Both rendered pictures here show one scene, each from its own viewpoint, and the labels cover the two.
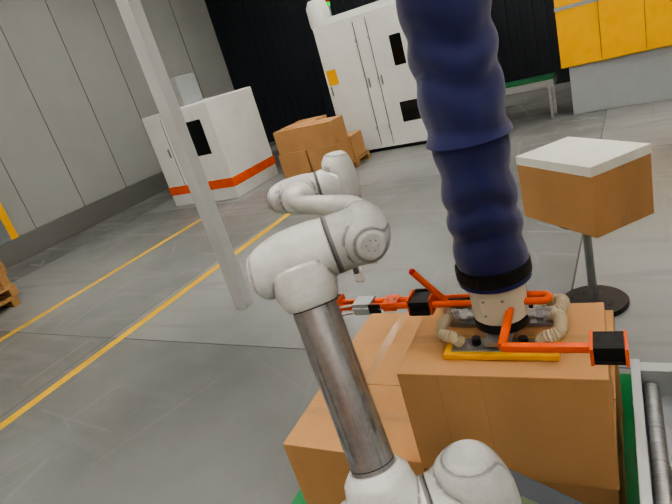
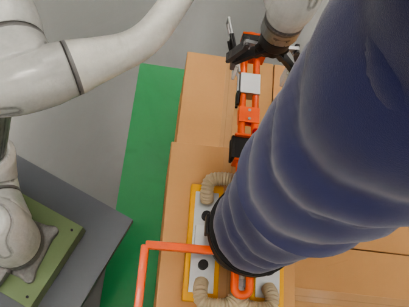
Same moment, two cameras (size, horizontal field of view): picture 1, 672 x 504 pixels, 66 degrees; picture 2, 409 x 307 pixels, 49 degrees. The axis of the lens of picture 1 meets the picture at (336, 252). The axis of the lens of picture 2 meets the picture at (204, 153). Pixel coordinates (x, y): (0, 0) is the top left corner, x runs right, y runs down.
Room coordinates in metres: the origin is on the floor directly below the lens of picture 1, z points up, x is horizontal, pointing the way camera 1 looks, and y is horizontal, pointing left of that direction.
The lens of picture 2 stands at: (1.11, -0.52, 2.26)
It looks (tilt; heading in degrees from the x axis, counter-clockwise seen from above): 69 degrees down; 46
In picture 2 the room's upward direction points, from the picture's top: 20 degrees clockwise
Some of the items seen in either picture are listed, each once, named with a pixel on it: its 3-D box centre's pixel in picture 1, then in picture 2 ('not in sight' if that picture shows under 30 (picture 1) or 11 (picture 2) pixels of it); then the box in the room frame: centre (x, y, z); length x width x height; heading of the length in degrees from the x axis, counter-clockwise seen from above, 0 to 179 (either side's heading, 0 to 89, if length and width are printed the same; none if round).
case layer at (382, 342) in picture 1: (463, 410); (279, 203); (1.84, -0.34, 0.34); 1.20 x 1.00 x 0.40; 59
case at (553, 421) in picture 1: (510, 387); (219, 250); (1.42, -0.43, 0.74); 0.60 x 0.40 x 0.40; 60
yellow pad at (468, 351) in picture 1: (499, 344); (204, 240); (1.34, -0.40, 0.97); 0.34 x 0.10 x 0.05; 60
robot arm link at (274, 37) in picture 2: not in sight; (282, 25); (1.63, -0.08, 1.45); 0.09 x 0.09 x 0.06
